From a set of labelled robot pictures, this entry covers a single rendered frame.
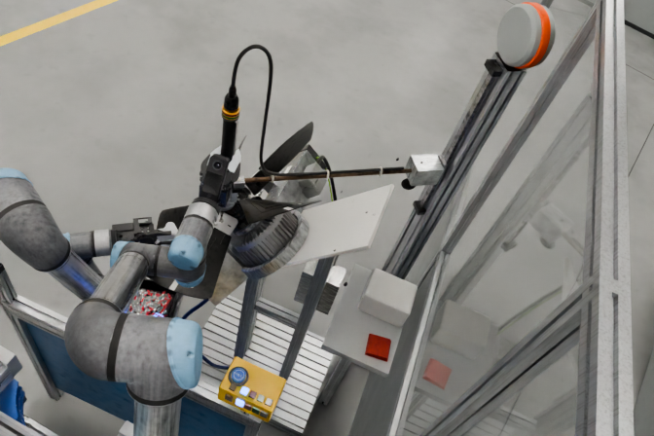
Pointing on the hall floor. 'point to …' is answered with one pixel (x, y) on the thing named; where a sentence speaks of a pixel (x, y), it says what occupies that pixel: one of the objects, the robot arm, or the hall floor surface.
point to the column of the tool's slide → (491, 112)
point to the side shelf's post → (334, 381)
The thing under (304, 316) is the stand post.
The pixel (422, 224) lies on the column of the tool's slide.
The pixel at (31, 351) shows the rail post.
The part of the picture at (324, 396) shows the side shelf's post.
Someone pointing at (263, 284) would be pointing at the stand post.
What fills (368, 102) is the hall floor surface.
